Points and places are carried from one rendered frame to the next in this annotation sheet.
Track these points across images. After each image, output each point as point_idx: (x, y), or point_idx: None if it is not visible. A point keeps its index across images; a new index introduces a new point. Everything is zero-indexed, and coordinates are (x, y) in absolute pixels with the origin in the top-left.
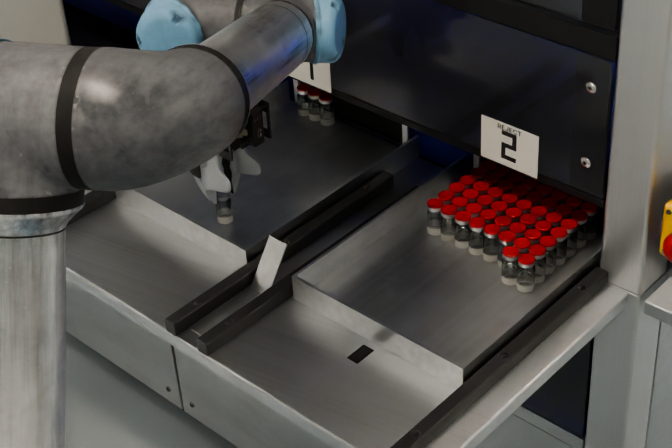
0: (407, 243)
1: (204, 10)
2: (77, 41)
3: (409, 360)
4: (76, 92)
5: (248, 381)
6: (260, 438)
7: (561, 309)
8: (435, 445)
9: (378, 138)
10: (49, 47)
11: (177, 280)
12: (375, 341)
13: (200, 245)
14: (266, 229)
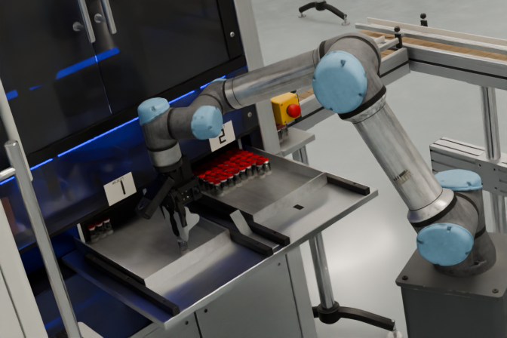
0: (225, 201)
1: (209, 105)
2: None
3: (307, 194)
4: (367, 39)
5: (309, 231)
6: None
7: None
8: None
9: (133, 216)
10: (339, 43)
11: (229, 260)
12: (293, 202)
13: (204, 256)
14: (198, 239)
